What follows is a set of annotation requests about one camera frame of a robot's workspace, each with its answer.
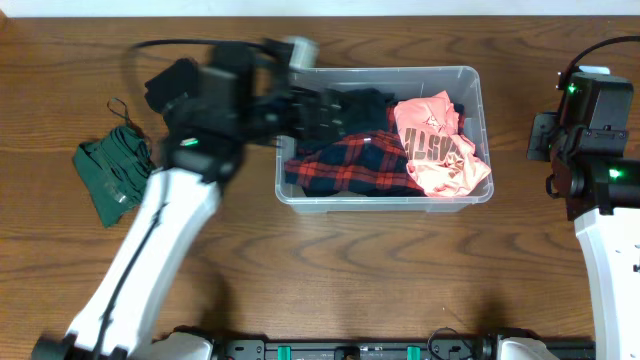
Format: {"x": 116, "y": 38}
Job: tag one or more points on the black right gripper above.
{"x": 541, "y": 149}

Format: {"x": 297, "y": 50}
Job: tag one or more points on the red plaid flannel shirt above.
{"x": 372, "y": 164}

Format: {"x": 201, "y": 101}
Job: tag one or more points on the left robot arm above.
{"x": 241, "y": 95}

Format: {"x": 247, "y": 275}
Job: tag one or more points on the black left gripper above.
{"x": 288, "y": 110}

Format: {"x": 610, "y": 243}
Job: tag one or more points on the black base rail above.
{"x": 444, "y": 343}

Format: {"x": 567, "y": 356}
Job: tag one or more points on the clear plastic storage bin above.
{"x": 462, "y": 84}

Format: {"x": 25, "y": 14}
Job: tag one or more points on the black garment with tape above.
{"x": 178, "y": 81}

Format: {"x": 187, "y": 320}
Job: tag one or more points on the pink garment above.
{"x": 440, "y": 158}

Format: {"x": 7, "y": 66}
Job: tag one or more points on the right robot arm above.
{"x": 584, "y": 142}

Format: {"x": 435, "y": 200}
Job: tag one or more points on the dark navy garment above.
{"x": 364, "y": 110}

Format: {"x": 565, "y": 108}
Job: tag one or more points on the green garment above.
{"x": 115, "y": 168}

